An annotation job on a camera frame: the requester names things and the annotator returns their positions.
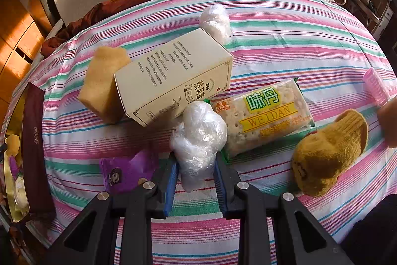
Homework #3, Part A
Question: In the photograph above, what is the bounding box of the clear plastic bag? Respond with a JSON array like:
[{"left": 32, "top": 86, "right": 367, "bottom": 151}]
[{"left": 169, "top": 101, "right": 228, "bottom": 192}]

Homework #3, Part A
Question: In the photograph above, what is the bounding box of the Weidan cracker packet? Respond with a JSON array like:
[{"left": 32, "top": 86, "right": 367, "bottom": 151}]
[{"left": 212, "top": 78, "right": 315, "bottom": 163}]

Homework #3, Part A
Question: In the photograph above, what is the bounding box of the mustard yellow knitted sock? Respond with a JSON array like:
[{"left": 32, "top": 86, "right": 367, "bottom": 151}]
[{"left": 291, "top": 109, "right": 369, "bottom": 197}]

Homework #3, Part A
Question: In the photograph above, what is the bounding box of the tall yellow sponge block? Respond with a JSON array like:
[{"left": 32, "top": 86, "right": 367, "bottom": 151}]
[{"left": 77, "top": 46, "right": 131, "bottom": 124}]

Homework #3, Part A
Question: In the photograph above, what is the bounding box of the cream printed carton box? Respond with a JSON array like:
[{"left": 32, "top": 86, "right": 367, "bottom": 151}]
[{"left": 114, "top": 28, "right": 233, "bottom": 127}]

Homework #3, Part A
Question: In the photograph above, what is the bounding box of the white sock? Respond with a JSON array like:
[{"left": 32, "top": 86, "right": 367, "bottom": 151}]
[{"left": 14, "top": 176, "right": 28, "bottom": 210}]

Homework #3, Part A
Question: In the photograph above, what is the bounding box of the dark red tin lid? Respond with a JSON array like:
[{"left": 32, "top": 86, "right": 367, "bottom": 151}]
[{"left": 22, "top": 83, "right": 55, "bottom": 219}]

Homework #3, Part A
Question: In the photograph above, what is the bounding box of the striped pink green tablecloth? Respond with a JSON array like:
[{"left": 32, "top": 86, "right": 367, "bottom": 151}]
[{"left": 27, "top": 0, "right": 396, "bottom": 249}]

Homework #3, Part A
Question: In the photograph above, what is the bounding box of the gold metal tin box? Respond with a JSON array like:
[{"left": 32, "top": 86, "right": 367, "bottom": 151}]
[{"left": 3, "top": 95, "right": 29, "bottom": 223}]

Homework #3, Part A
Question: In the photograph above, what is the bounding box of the yellow sponge wedge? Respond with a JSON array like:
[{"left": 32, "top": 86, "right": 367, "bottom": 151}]
[{"left": 377, "top": 97, "right": 397, "bottom": 148}]

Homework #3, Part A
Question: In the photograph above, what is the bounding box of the pink plastic hair roller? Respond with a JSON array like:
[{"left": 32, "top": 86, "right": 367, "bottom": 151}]
[{"left": 363, "top": 67, "right": 390, "bottom": 107}]

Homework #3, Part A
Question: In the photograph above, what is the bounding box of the wooden wardrobe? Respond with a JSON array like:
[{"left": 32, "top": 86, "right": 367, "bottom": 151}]
[{"left": 0, "top": 0, "right": 52, "bottom": 119}]

